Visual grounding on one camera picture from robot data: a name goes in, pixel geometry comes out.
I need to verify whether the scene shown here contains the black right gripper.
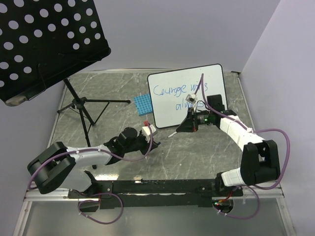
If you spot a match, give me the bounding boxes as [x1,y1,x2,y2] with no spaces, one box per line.
[176,107,213,133]

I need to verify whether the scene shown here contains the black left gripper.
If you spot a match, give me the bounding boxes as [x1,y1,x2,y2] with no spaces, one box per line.
[124,132,158,155]

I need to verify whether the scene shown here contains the white whiteboard black frame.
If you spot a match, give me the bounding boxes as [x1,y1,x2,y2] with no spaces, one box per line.
[147,64,227,129]

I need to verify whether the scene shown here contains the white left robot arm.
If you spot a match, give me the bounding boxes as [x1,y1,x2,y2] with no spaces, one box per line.
[27,124,159,198]

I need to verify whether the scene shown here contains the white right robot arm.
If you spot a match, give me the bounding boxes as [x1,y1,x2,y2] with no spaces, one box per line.
[176,94,281,196]

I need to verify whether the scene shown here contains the blue studded building plate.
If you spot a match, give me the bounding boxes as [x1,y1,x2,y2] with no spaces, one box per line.
[133,93,153,116]

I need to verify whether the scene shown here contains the black tripod stand legs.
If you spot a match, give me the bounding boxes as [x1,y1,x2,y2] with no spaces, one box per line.
[57,78,131,170]

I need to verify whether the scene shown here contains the black perforated music stand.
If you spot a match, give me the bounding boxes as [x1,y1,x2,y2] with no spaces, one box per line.
[0,0,111,107]

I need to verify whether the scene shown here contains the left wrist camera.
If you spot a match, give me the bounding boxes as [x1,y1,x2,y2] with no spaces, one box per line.
[141,120,157,142]

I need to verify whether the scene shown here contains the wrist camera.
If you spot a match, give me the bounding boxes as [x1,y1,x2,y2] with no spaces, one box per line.
[186,93,198,111]
[141,120,157,142]

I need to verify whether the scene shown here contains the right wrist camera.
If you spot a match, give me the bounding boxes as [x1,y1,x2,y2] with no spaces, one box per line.
[186,93,198,111]

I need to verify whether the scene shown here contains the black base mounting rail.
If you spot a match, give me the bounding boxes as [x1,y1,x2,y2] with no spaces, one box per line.
[68,179,243,212]

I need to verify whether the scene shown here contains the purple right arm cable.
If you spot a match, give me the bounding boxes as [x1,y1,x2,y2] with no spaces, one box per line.
[200,73,291,219]

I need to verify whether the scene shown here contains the aluminium extrusion frame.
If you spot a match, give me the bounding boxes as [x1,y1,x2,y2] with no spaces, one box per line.
[13,83,296,236]

